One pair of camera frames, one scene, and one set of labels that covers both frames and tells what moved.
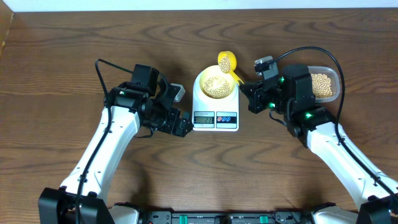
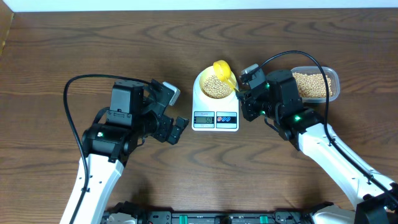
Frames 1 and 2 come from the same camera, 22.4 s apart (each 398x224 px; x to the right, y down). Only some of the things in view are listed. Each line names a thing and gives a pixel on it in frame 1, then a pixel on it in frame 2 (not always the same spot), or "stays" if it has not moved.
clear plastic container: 325,83 stays
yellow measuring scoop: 227,62 -> 223,71
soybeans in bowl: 216,86 stays
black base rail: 286,217 stays
